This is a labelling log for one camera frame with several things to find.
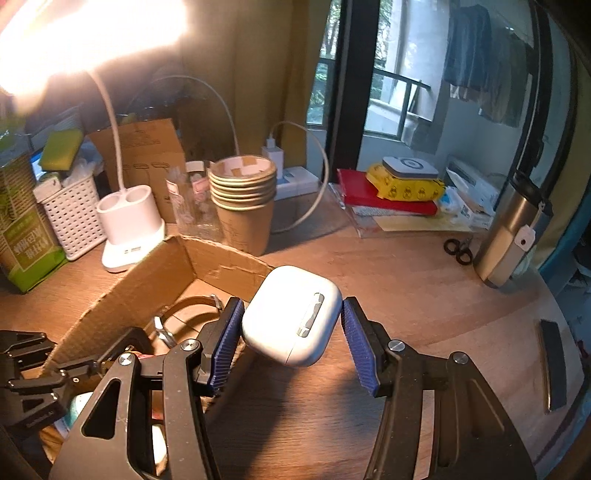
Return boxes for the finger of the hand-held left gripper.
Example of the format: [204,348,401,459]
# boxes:
[7,359,120,394]
[0,330,58,370]

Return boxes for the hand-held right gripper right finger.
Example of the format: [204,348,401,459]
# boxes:
[342,296,539,480]

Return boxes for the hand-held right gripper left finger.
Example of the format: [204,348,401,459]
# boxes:
[48,296,245,480]

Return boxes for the wrist watch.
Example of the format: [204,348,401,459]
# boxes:
[154,294,225,349]

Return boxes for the white earbuds case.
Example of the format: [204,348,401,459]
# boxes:
[241,265,344,368]

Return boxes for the cardboard box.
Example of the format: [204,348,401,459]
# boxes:
[41,234,279,480]

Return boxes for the green carton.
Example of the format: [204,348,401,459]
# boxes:
[0,152,68,294]

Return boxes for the white plastic basket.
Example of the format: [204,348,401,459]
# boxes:
[34,177,108,262]

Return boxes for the beige envelope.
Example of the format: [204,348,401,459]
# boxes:
[373,213,472,234]

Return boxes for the stack of brown paper cups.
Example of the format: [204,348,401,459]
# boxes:
[207,155,278,257]

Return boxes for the black scissors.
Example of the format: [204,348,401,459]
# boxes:
[443,235,474,267]

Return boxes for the printed glass jar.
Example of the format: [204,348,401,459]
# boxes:
[167,160,221,241]

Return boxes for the white desk lamp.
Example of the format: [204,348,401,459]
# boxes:
[0,0,191,273]

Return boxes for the white tissue pack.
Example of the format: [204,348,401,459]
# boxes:
[34,177,64,202]

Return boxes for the red book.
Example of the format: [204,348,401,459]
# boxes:
[335,168,439,217]

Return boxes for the yellow box with white device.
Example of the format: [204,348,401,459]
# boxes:
[366,165,447,202]

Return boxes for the wet wipes packet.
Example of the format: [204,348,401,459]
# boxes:
[438,185,500,230]

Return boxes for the white power strip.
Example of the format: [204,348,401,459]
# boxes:
[275,167,321,200]

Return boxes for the steel tumbler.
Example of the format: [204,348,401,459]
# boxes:
[473,170,555,290]

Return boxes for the clear plastic bags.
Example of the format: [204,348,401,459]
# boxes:
[59,154,101,186]

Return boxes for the black smartphone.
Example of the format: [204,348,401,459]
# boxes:
[539,319,569,413]

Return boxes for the white usb charger plug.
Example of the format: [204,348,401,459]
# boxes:
[261,133,285,176]

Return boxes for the green yellow sponge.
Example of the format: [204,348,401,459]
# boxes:
[39,128,85,172]

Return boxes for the white washing machine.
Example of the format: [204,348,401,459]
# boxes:
[445,156,502,204]

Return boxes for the brown lamp packaging box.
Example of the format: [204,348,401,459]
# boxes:
[87,117,188,225]

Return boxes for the green plastic bag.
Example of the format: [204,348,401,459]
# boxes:
[0,115,28,149]

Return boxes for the blue printed blanket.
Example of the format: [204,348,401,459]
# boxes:
[556,240,591,334]

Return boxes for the balcony railing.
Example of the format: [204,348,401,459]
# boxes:
[318,54,437,121]

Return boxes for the grey hanging shirt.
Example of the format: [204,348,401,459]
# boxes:
[477,22,514,123]

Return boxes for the beige hanging shirt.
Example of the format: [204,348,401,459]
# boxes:
[503,36,530,128]

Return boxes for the blue hanging shirt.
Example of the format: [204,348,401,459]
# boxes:
[443,4,494,94]

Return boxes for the white wireless charger pad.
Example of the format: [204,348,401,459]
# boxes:
[382,155,440,179]

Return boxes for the white lamp power cable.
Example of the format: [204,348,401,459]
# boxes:
[151,75,242,158]

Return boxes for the black sliding door frame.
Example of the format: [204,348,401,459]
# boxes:
[325,0,576,186]

